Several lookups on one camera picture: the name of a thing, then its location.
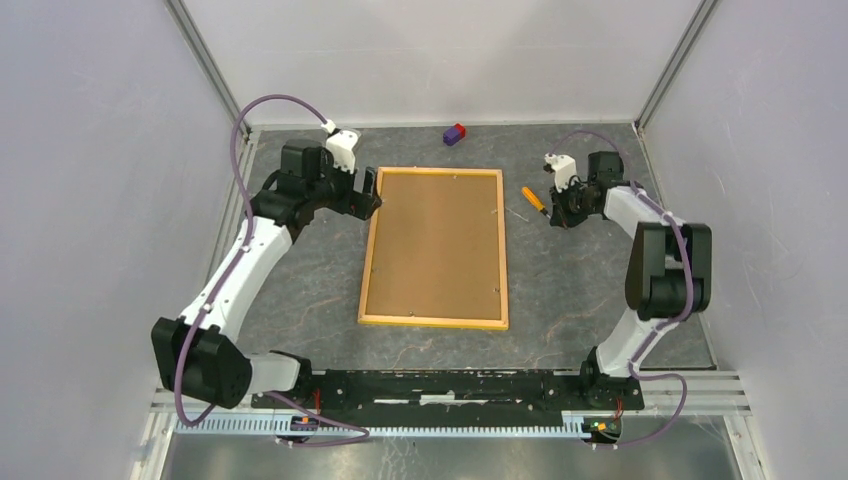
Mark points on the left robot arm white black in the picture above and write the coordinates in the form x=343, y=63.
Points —
x=196, y=353

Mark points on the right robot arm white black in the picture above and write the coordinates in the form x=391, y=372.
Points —
x=668, y=276

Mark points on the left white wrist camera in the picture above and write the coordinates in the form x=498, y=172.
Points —
x=342, y=145

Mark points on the yellow picture frame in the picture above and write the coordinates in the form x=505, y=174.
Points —
x=368, y=265

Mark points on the white slotted cable duct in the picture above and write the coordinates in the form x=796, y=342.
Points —
x=286, y=423

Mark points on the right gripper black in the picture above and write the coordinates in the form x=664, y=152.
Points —
x=559, y=215

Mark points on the orange handled screwdriver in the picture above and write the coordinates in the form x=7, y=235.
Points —
x=535, y=201

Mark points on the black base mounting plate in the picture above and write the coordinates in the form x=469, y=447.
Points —
x=463, y=398

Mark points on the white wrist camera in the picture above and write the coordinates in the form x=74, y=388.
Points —
x=562, y=167
x=342, y=145

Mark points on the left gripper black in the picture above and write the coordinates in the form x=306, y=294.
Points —
x=362, y=207

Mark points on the purple red toy brick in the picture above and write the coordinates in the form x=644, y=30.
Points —
x=452, y=135

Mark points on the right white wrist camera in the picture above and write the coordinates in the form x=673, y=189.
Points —
x=562, y=167

